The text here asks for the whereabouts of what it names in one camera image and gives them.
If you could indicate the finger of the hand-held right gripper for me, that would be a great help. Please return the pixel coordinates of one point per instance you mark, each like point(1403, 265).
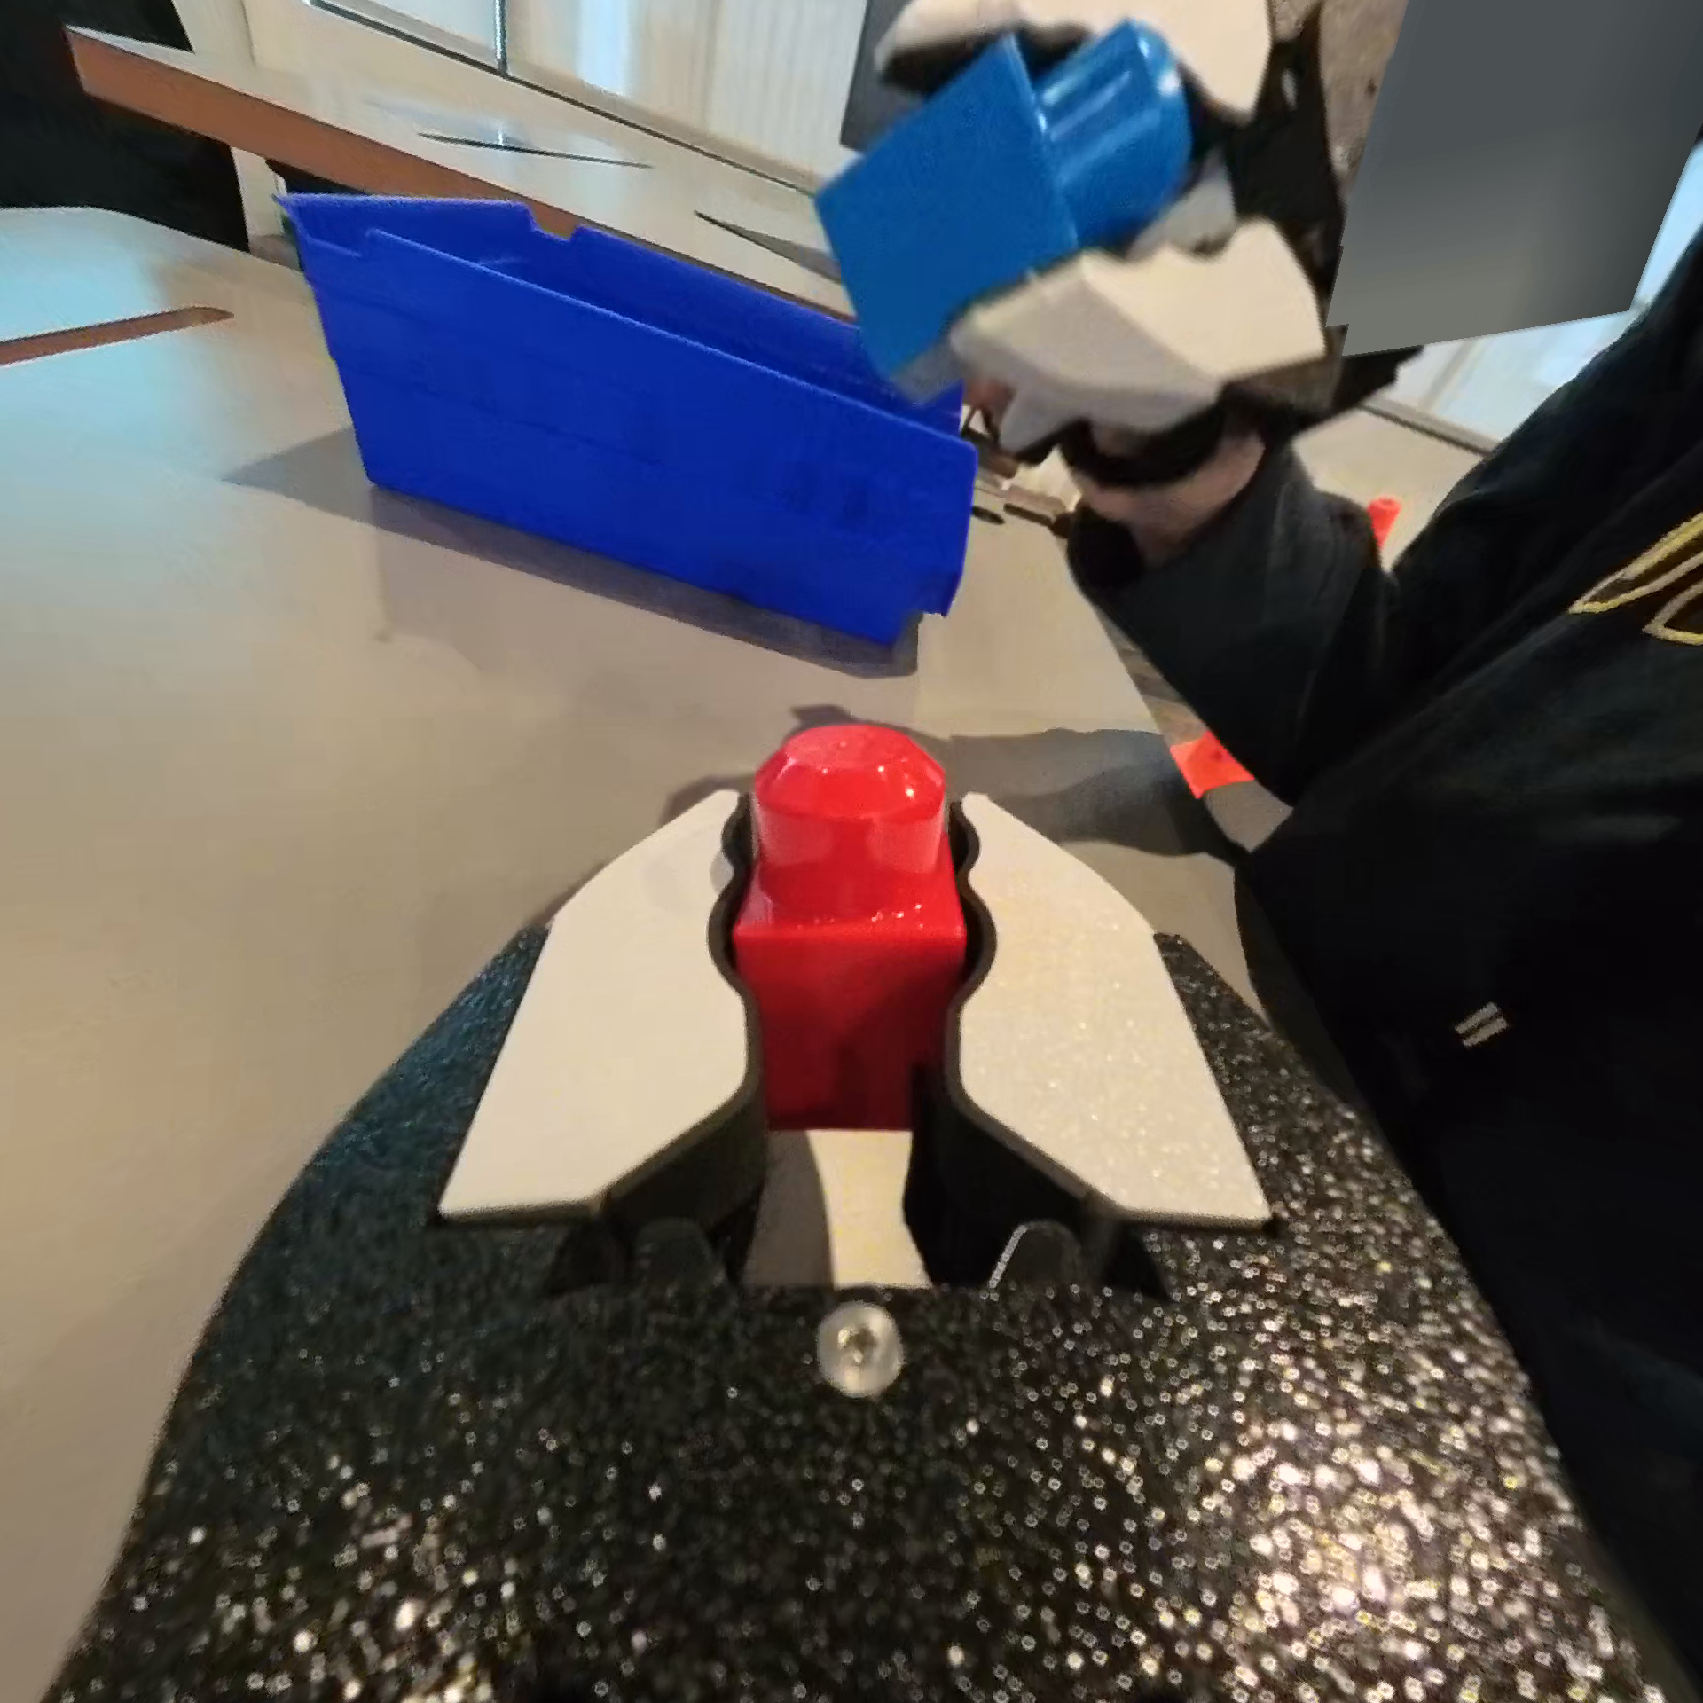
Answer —
point(1144, 333)
point(1216, 34)

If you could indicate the person's black jacket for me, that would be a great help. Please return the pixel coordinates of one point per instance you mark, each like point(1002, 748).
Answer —
point(1529, 865)

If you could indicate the black office chair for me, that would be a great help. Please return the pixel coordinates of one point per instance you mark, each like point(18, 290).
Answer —
point(105, 133)

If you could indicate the person's right forearm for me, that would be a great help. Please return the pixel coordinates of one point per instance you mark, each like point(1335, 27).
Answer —
point(1263, 626)

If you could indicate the person's right hand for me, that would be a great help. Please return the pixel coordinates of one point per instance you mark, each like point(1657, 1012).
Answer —
point(1170, 514)

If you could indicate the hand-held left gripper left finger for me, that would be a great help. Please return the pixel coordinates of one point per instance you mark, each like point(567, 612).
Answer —
point(599, 1050)

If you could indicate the orange tape strip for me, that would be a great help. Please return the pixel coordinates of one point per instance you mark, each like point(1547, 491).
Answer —
point(1208, 765)

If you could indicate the white table with brown edge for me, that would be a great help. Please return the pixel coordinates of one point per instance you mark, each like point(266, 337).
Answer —
point(400, 121)

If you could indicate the red mega block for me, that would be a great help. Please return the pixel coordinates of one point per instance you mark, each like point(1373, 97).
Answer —
point(851, 984)

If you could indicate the blue mega block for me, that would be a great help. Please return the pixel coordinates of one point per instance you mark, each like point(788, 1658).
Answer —
point(956, 213)

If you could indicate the blue plastic bin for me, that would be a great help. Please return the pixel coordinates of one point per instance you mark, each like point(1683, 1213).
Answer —
point(599, 400)

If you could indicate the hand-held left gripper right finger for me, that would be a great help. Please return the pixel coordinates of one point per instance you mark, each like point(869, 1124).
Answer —
point(1091, 1064)

